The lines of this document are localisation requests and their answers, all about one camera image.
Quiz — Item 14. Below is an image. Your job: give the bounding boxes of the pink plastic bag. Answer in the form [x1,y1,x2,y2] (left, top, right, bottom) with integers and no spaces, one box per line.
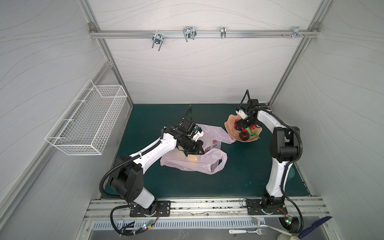
[160,124,236,175]

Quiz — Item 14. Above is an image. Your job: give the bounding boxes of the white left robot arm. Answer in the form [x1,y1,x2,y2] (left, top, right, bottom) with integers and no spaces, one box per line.
[99,106,205,215]

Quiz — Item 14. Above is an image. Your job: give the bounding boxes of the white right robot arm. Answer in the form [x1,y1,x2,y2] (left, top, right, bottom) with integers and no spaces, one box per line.
[233,90,304,234]

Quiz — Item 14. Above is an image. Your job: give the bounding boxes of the pink dragon fruit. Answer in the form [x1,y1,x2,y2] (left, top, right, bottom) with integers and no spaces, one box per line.
[239,126,259,139]

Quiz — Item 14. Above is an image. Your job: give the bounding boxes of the dark brown round fruit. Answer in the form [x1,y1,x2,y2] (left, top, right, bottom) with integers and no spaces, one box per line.
[239,131,250,142]

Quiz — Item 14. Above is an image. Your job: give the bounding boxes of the brown fruit plate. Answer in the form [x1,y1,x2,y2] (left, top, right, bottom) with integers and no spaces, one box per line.
[225,115,263,143]

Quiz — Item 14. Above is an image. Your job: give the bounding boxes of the green table mat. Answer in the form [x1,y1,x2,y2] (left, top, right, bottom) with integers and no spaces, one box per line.
[118,104,272,198]

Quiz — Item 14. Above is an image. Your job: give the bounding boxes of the silver fork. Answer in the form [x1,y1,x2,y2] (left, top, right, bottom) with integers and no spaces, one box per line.
[251,217,293,236]

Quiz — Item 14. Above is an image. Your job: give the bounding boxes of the metal u-bolt clamp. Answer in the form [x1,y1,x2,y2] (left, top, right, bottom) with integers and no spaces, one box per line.
[183,26,197,42]

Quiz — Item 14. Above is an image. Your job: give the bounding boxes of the metal hook clamp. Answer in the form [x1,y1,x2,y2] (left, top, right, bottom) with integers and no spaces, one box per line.
[152,33,164,51]

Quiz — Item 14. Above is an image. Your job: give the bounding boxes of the white cup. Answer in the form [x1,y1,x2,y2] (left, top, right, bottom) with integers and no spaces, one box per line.
[277,234,300,240]

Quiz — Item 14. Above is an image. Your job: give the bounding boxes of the blue plastic knife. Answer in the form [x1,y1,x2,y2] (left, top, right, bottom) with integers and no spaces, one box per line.
[298,216,332,239]

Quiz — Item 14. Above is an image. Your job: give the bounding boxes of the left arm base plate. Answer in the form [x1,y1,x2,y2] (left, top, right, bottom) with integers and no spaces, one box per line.
[130,200,171,218]

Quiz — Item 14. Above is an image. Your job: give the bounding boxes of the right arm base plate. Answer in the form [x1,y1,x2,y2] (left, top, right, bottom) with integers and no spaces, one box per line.
[242,199,288,216]

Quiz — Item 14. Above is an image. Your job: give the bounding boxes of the small metal bracket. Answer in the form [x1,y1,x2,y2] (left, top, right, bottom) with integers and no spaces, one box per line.
[221,27,227,39]

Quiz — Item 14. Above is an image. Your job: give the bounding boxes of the metal bolt bracket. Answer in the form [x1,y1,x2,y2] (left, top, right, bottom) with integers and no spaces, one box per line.
[282,27,309,39]

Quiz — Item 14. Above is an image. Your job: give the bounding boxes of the white wire basket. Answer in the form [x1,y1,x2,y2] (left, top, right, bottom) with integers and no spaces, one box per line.
[45,80,127,156]

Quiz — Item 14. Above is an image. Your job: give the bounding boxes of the white handled fork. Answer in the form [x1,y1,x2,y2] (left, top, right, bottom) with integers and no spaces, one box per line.
[228,229,268,236]

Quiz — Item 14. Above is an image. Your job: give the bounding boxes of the aluminium crossbar rail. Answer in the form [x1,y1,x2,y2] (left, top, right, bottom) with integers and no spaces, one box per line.
[90,29,321,39]

